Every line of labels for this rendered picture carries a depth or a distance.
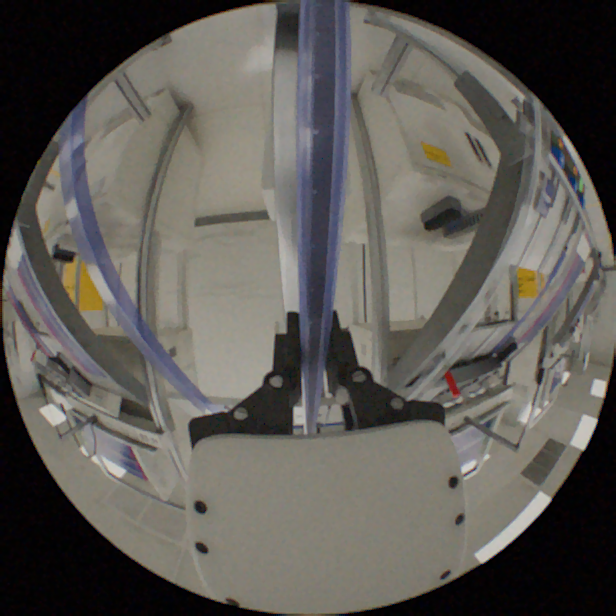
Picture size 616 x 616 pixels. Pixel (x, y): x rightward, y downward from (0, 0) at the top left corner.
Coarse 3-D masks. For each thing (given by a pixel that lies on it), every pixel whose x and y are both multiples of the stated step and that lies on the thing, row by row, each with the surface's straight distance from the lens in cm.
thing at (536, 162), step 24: (528, 96) 15; (528, 120) 14; (528, 144) 14; (528, 168) 13; (528, 192) 13; (528, 216) 13; (504, 240) 13; (528, 240) 14; (504, 264) 13; (504, 288) 14; (480, 312) 15; (456, 336) 17; (432, 384) 22
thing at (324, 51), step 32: (320, 0) 9; (320, 32) 7; (320, 64) 7; (320, 96) 6; (320, 128) 6; (320, 160) 6; (320, 192) 6; (320, 224) 7; (320, 256) 7; (320, 288) 8; (320, 320) 9; (320, 352) 12; (320, 384) 15
